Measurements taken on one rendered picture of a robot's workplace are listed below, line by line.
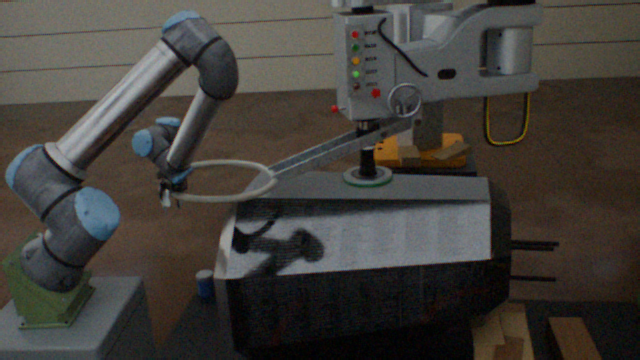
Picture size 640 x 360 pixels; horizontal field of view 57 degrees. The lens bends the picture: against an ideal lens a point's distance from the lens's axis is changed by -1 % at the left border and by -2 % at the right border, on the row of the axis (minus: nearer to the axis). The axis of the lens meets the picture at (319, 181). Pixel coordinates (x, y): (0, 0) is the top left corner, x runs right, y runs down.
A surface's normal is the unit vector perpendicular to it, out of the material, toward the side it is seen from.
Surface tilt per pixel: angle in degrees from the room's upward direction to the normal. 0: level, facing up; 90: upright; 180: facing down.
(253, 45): 90
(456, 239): 45
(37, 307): 90
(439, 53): 90
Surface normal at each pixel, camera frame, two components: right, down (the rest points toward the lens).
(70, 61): -0.06, 0.36
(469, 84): 0.21, 0.33
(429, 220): -0.15, -0.41
